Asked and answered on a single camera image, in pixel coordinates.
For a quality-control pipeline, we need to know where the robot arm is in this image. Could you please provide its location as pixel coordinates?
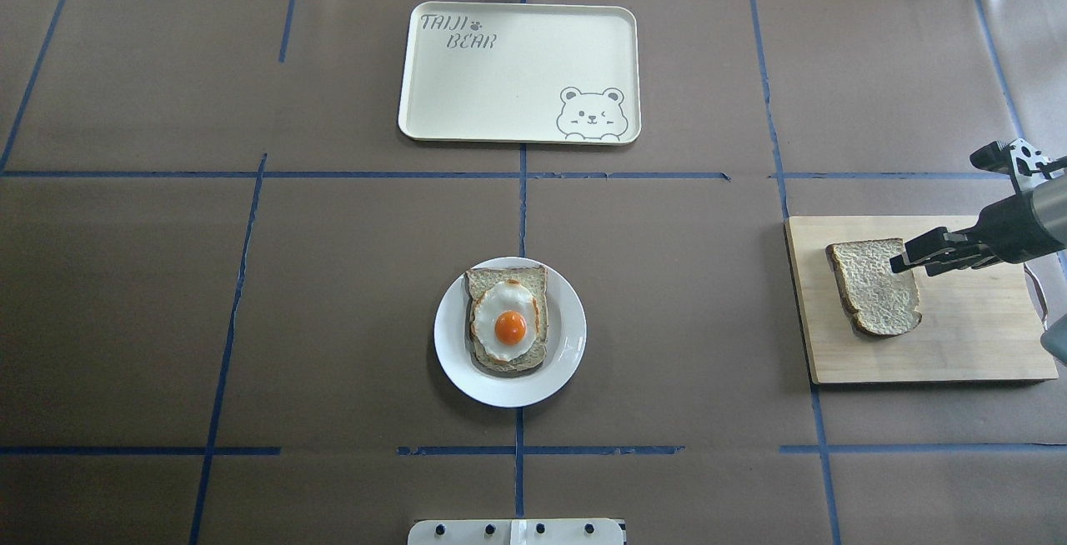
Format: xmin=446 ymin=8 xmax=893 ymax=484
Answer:
xmin=889 ymin=176 xmax=1066 ymax=277

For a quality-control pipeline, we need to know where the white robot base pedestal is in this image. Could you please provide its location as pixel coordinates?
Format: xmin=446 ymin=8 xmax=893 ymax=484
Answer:
xmin=407 ymin=517 xmax=628 ymax=544

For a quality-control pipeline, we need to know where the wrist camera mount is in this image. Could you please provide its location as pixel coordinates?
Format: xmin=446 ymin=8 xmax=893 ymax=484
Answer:
xmin=970 ymin=138 xmax=1066 ymax=194

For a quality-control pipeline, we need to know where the fried egg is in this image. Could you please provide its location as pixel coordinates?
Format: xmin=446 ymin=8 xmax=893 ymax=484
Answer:
xmin=469 ymin=278 xmax=539 ymax=368

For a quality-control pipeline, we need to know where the cream bear serving tray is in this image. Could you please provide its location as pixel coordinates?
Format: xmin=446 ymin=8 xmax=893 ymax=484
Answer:
xmin=398 ymin=1 xmax=643 ymax=146

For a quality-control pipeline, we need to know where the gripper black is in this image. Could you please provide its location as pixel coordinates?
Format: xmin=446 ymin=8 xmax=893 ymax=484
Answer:
xmin=890 ymin=192 xmax=1053 ymax=277

